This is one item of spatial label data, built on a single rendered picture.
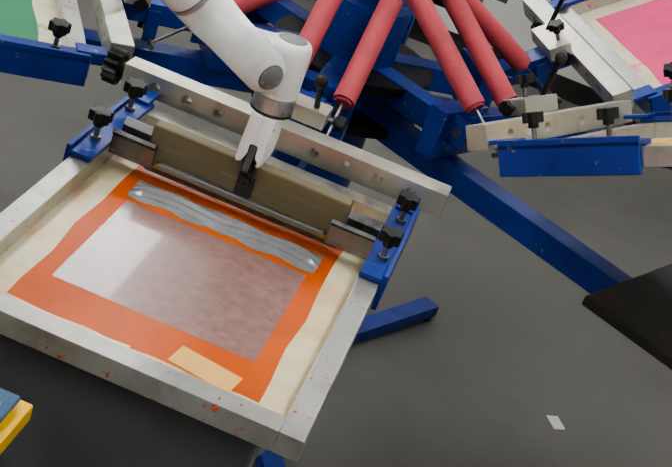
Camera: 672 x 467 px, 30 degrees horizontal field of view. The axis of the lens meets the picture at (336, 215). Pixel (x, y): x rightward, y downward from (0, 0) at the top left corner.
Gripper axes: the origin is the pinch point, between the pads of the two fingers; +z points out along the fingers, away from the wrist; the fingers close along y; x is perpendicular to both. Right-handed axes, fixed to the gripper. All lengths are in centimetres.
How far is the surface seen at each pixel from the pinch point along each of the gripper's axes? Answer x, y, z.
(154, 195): -13.7, 8.2, 5.3
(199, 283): 2.5, 27.9, 6.0
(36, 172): -92, -145, 102
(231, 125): -10.3, -21.9, 1.2
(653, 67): 69, -113, -15
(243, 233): 3.6, 8.1, 5.5
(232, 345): 12.6, 40.3, 6.0
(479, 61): 29, -72, -13
